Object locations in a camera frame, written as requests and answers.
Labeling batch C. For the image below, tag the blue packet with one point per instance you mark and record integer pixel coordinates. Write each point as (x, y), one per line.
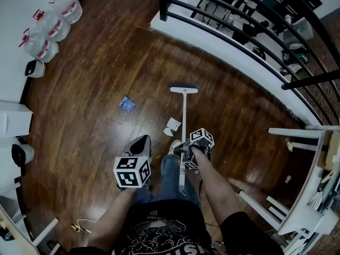
(127, 103)

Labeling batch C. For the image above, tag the small white paper cup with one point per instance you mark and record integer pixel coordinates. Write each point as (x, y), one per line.
(288, 179)

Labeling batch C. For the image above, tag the white bin with black liner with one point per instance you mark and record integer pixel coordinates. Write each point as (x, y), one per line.
(22, 155)
(35, 68)

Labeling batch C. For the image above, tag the white paper scrap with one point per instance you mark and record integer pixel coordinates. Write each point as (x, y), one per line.
(174, 123)

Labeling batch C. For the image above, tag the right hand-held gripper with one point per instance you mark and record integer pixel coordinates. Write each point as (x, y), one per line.
(202, 138)

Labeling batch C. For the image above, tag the person's blue jeans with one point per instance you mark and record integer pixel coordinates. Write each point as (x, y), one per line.
(170, 179)

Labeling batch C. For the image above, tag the white broom with grey bristles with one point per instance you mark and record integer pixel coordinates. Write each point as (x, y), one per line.
(183, 110)

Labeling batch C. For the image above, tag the person's white shoe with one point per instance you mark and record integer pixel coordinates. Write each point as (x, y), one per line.
(175, 146)

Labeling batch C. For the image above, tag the brown cardboard box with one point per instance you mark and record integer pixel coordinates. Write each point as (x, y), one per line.
(330, 150)

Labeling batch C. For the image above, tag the person's left forearm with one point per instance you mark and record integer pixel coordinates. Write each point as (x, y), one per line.
(114, 216)

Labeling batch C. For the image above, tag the small plastic bottle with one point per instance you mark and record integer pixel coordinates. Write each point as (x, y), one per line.
(289, 144)

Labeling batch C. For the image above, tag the person's right forearm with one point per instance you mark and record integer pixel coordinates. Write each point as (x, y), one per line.
(215, 187)

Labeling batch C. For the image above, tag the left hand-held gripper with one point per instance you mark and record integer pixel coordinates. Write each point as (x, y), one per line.
(130, 173)

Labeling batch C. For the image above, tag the black metal railing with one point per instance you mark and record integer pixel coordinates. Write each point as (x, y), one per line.
(163, 1)

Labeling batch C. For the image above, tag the clear water jug red cap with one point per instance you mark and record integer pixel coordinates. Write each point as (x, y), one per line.
(67, 8)
(41, 48)
(54, 26)

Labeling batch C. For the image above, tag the person's black printed shirt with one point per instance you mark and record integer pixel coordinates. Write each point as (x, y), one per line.
(162, 235)

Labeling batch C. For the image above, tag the white storage box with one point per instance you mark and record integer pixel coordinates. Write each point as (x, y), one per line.
(16, 118)

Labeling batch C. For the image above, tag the white side table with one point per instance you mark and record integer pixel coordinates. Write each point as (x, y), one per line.
(16, 235)

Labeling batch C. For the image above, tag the long white table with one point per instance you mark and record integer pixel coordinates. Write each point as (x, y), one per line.
(305, 195)

